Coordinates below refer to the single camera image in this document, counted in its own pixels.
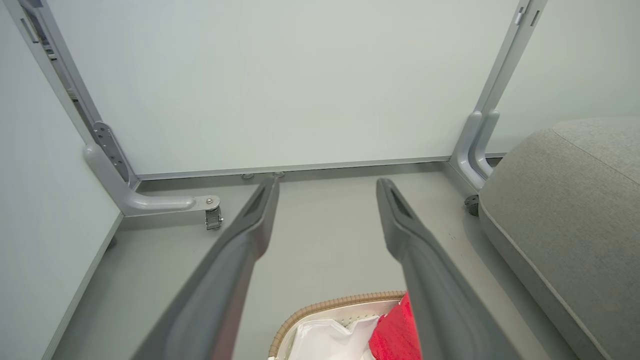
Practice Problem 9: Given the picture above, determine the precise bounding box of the white side partition panel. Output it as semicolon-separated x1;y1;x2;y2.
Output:
0;0;125;360

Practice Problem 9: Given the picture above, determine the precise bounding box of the white garment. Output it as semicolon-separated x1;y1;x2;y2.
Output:
288;316;382;360

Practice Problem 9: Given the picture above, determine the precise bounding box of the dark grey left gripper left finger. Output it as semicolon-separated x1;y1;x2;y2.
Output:
131;176;281;360

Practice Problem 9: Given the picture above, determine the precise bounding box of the grey partition foot with caster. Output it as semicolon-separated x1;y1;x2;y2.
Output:
83;121;224;231

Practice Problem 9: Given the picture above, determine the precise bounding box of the woven laundry basket white liner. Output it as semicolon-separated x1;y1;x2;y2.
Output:
268;291;407;360

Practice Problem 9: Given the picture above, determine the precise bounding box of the grey fabric sofa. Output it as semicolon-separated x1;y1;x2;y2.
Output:
478;117;640;360

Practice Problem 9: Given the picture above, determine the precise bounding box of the white partition panel grey frame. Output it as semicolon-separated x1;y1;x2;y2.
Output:
4;0;548;182

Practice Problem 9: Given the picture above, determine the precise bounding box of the red garment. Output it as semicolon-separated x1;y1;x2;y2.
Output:
369;292;423;360

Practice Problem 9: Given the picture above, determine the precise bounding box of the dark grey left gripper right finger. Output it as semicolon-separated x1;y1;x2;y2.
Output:
376;178;522;360

